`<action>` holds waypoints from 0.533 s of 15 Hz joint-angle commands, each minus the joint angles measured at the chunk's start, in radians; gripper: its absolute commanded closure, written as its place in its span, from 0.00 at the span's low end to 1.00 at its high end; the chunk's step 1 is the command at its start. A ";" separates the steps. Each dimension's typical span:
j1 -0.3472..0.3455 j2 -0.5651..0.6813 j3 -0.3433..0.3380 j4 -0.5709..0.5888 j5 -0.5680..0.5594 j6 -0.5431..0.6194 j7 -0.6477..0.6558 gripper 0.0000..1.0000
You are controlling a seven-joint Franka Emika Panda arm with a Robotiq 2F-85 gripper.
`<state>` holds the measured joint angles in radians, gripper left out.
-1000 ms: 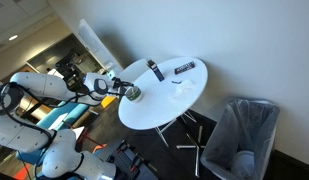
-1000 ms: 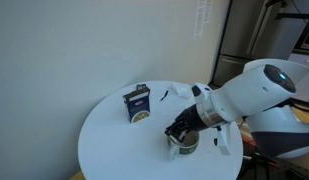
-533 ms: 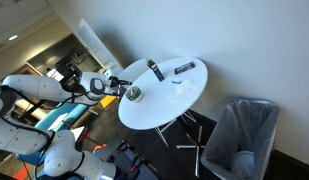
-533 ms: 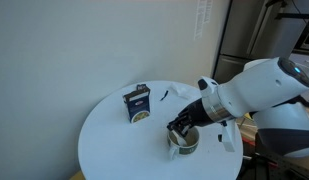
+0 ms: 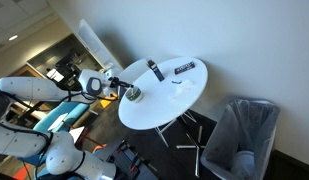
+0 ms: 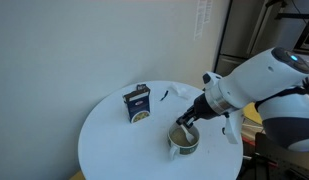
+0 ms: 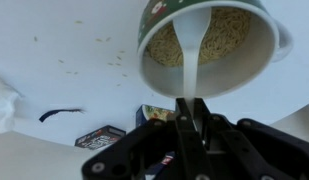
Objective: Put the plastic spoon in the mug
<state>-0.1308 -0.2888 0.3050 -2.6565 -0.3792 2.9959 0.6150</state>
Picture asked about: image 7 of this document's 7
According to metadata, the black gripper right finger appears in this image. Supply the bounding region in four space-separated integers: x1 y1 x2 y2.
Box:
193 97 259 180

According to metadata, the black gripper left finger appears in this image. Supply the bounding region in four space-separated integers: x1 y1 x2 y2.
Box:
175 97 212 180

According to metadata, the white plastic spoon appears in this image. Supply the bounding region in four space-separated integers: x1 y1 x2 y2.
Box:
172 7 213 101

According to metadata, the green and white mug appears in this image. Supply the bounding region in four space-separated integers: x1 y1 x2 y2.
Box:
137 0 294 100

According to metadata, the blue pasta box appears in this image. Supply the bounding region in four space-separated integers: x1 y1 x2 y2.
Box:
135 104 177 130

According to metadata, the dark flat printed box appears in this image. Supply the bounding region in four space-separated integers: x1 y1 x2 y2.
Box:
74 124 127 151

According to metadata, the dry pasta heap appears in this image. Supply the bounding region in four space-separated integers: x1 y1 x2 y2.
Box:
145 6 254 68

